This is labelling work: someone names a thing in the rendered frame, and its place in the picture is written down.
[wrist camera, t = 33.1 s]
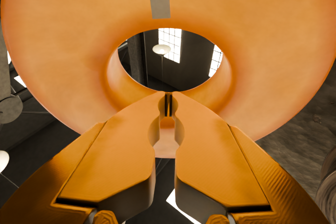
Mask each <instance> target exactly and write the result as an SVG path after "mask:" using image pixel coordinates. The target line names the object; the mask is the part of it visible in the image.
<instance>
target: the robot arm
mask: <svg viewBox="0 0 336 224"><path fill-rule="evenodd" d="M168 108H169V116H170V117H172V119H173V120H174V121H175V124H174V140H175V141H176V142H177V143H178V145H179V148H178V149H177V150H176V152H175V171H174V193H175V204H176V206H177V207H178V209H179V210H181V211H182V212H184V213H185V214H187V215H188V216H190V217H191V218H193V219H194V220H196V221H197V222H199V223H200V224H330V223H329V221H328V220H327V218H326V217H325V215H324V214H323V213H322V211H321V210H320V208H319V207H318V206H317V204H316V203H315V202H314V200H313V199H312V198H311V197H310V195H309V194H308V193H307V192H306V191H305V190H304V188H303V187H302V186H301V185H300V184H299V183H298V182H297V181H296V180H295V179H294V178H293V177H292V176H291V175H290V174H289V173H288V172H287V171H286V170H285V169H284V168H283V167H282V166H281V165H280V164H279V163H277V162H276V161H275V160H274V159H273V158H272V157H271V156H270V155H269V154H267V153H266V152H265V151H264V150H263V149H262V148H261V147H260V146H258V145H257V144H256V143H255V142H254V141H253V140H252V139H251V138H250V137H248V136H247V135H246V134H245V133H244V132H243V131H242V130H241V129H239V128H238V127H237V126H229V125H228V124H227V123H226V122H225V121H224V120H223V119H222V118H220V117H219V116H218V115H217V114H216V113H214V112H213V111H212V110H210V109H209V108H207V107H205V106H204V105H202V104H200V103H198V102H196V101H195V100H193V99H191V98H189V97H188V96H186V95H184V94H182V93H180V92H178V91H174V92H170V93H168V92H164V91H158V92H156V93H154V94H152V95H150V96H148V97H146V98H143V99H141V100H139V101H137V102H135V103H133V104H131V105H129V106H127V107H126V108H124V109H122V110H121V111H119V112H118V113H116V114H115V115H114V116H112V117H111V118H110V119H109V120H107V121H106V122H98V123H96V124H95V125H94V126H92V127H91V128H90V129H89V130H87V131H86V132H85V133H83V134H82V135H81V136H79V137H78V138H77V139H76V140H74V141H73V142H72V143H70V144H69V145H68V146H66V147H65V148H64V149H63V150H61V151H60V152H59V153H57V154H56V155H55V156H53V157H52V158H51V159H50V160H48V161H47V162H46V163H45V164H43V165H42V166H41V167H40V168H39V169H38V170H36V171H35V172H34V173H33V174H32V175H31V176H30V177H29V178H28V179H27V180H26V181H25V182H24V183H23V184H22V185H21V186H20V187H19V188H18V189H17V190H16V191H15V192H14V193H13V194H12V196H11V197H10V198H9V199H8V200H7V201H6V203H5V204H4V205H3V206H2V207H1V209H0V224H125V222H126V220H128V219H130V218H132V217H133V216H135V215H137V214H139V213H141V212H143V211H144V210H146V209H148V208H149V207H150V206H151V204H152V202H153V198H154V191H155V184H156V165H155V150H154V148H153V146H154V145H155V144H156V143H157V142H158V141H159V140H160V122H161V121H162V120H163V119H164V118H165V117H167V116H168Z"/></svg>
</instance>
